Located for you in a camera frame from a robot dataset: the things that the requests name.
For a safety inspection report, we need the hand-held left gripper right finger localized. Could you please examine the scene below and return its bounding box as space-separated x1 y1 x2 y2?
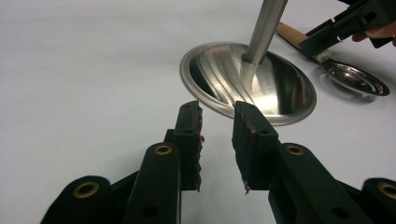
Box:
233 101 375 224

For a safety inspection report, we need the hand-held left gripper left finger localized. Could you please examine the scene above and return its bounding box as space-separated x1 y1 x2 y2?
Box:
122 100 204 224

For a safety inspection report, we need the wooden handle steel measuring spoon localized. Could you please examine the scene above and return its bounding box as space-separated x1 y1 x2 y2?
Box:
275 21 390 97

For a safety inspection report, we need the steel utensil rack stand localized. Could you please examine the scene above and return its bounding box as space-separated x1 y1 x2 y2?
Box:
179 0 318 127

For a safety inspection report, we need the white work mat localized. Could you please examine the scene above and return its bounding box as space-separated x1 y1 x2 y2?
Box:
0 0 396 224

